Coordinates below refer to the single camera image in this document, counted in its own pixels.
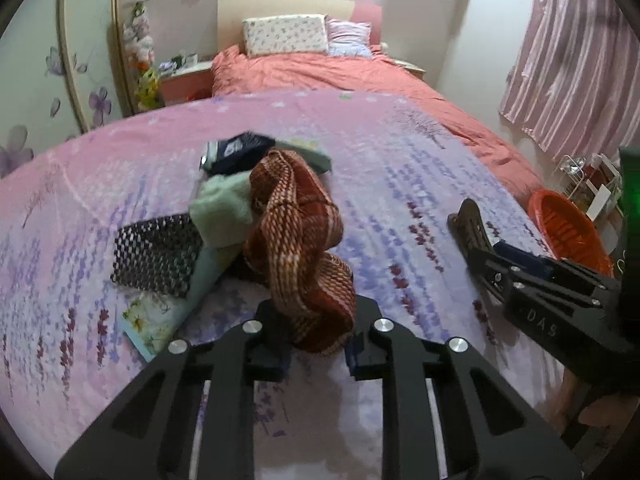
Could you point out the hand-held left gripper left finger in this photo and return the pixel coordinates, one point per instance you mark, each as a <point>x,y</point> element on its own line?
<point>270,345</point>

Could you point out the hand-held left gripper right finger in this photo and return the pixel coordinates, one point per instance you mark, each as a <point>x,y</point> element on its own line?
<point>370,355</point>

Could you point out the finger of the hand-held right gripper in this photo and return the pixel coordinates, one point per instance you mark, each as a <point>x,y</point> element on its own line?
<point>487,275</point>
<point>525,260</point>

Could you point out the dark brown hair clip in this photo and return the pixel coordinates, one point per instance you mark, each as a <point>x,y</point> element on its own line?
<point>467,222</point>

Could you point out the orange plastic laundry basket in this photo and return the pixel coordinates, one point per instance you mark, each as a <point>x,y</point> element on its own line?
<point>570,225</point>

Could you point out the red knit scarf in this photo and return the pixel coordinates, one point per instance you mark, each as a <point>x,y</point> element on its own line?
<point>295,240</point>

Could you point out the mint green fluffy cloth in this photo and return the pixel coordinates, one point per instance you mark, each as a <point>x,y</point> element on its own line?
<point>222,210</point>

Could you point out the black and white patterned cloth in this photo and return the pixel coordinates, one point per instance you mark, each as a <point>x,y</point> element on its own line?
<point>155,255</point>

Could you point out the pale green packet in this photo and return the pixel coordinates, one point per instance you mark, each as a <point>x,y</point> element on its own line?
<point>305,152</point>

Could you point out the pink striped curtain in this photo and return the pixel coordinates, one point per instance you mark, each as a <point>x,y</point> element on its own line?
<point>575,60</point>

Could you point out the pink nightstand with papers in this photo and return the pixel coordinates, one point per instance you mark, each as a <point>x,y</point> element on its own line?
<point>410,66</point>

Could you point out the bed with coral duvet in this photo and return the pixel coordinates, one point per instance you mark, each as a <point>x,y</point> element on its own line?
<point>350,75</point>

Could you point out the small white round lamp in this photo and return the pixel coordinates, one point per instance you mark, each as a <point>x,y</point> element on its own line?
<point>384,47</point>

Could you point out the striped pink pillow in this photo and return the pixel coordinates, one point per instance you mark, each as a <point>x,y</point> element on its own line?
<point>350,37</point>

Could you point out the pink nightstand with mugs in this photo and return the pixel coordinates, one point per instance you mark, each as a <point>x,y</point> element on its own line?
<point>185,80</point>

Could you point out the floral white pillow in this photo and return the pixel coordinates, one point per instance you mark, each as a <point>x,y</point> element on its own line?
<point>282,35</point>

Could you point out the column of stuffed toys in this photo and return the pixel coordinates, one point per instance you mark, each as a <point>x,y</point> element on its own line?
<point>140,45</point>

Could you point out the beige and pink headboard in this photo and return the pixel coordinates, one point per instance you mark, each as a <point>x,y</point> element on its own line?
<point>280,7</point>

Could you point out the flower-printed sliding wardrobe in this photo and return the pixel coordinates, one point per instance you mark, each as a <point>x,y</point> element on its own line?
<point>30,85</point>

